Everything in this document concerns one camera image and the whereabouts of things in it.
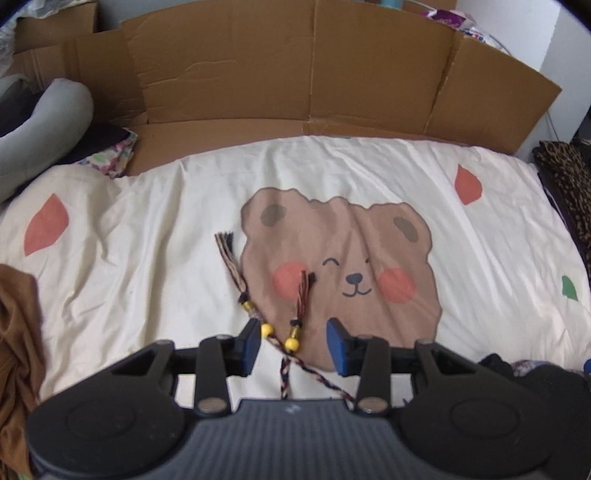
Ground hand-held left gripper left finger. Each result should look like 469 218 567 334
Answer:
111 318 262 416

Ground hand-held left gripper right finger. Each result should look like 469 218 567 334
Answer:
325 318 481 416

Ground black drawstring pants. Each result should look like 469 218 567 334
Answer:
215 231 585 414

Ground leopard print garment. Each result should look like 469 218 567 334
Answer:
533 141 591 278

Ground bear print blanket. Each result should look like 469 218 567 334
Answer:
0 136 591 416

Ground brown garment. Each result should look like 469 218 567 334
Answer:
0 264 47 476

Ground floral print cloth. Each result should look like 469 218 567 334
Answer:
78 131 139 178

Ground wide folded cardboard sheet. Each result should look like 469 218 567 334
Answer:
65 0 563 177

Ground grey neck pillow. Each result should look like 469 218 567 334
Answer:
0 76 94 204

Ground white purple package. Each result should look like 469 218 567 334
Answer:
424 6 481 29

